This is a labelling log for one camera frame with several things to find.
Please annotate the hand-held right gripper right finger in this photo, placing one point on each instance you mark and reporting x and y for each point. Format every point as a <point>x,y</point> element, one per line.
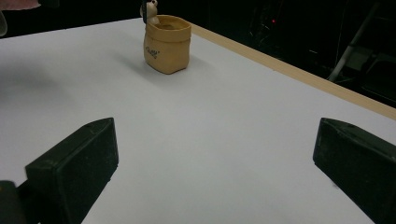
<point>358,161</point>

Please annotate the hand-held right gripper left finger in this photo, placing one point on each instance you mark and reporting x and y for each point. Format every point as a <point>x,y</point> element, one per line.
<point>74,168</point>

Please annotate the yellow bear pen holder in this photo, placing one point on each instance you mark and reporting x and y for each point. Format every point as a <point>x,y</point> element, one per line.
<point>168,43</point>

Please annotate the dark blue pen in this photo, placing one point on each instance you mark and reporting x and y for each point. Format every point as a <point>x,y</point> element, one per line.
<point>144,12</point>

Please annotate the grey metal stand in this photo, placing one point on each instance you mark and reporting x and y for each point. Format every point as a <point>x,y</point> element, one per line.
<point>351,46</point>

